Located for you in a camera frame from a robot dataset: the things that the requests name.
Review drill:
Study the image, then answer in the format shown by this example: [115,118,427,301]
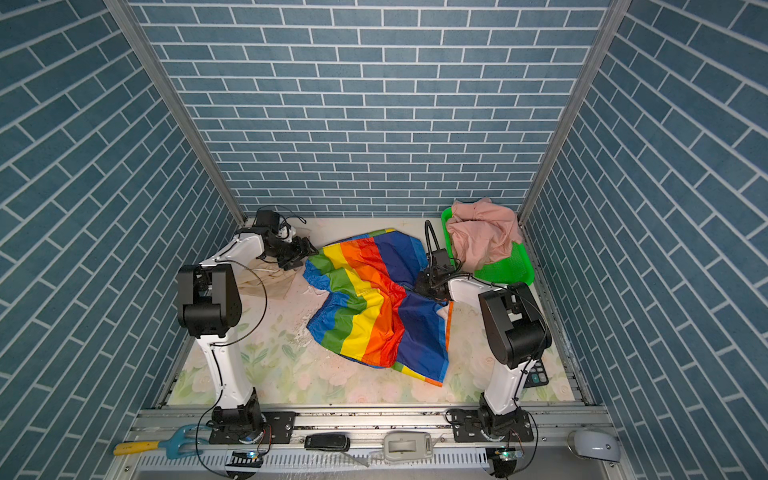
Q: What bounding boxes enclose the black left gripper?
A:
[265,235,318,270]

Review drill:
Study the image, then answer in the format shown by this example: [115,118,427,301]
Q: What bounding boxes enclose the colourful striped shorts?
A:
[303,229,453,386]

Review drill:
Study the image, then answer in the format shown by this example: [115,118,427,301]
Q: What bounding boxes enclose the beige drawstring shorts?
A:
[235,259,304,300]

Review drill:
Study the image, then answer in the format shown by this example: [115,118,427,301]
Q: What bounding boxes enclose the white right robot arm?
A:
[415,249,552,437]

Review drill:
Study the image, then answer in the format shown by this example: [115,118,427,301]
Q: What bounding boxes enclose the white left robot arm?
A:
[177,226,317,443]

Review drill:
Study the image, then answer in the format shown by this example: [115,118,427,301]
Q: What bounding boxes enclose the pink cloth in basket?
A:
[446,198,523,273]

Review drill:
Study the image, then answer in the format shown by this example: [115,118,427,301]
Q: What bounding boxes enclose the green plastic basket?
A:
[441,207,535,285]

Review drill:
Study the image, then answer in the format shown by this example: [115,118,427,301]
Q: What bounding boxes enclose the black calculator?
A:
[524,360,550,389]

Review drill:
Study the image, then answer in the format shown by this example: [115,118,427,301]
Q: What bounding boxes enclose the black car key fob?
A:
[304,433,351,453]

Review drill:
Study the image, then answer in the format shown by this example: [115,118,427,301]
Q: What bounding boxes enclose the right green lit circuit board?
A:
[486,447,524,479]

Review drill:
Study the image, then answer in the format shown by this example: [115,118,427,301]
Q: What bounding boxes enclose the green lit circuit board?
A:
[486,447,524,479]
[225,451,264,480]

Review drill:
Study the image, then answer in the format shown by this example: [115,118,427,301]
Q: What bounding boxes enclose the left green lit circuit board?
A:
[225,451,264,480]

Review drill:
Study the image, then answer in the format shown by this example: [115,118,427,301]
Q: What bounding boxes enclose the white computer mouse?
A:
[566,428,621,463]

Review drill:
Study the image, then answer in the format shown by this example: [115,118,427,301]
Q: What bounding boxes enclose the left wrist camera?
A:
[253,209,296,241]

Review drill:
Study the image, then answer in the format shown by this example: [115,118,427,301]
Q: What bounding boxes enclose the blue yellow handled tool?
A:
[113,425,210,460]

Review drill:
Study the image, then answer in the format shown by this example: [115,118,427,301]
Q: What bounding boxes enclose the aluminium left corner post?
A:
[104,0,247,226]

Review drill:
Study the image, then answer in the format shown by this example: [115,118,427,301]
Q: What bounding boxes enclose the aluminium corner post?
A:
[518,0,631,225]
[104,0,247,226]

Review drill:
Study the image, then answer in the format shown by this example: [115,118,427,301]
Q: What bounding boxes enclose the aluminium right corner post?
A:
[518,0,631,225]

